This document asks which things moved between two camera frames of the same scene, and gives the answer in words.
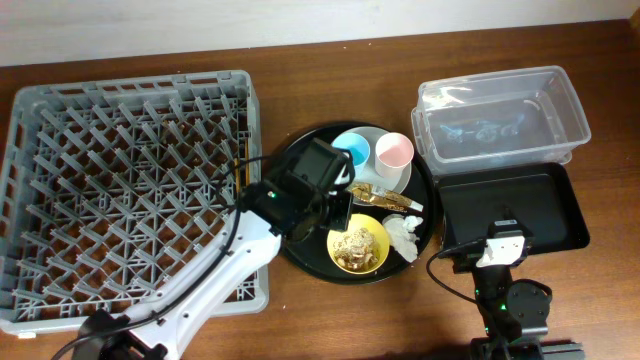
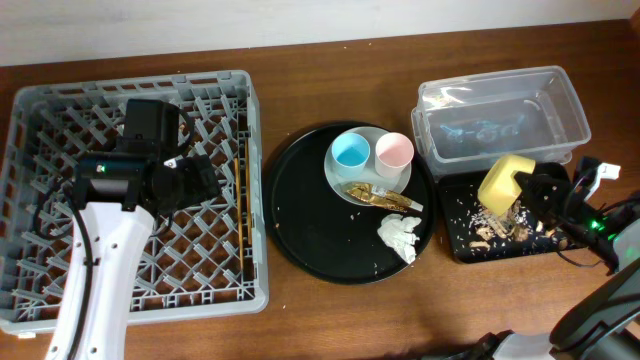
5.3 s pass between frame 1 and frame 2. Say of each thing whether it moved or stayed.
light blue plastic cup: stayed
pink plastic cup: stayed
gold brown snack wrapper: stayed
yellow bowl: moved
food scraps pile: moved
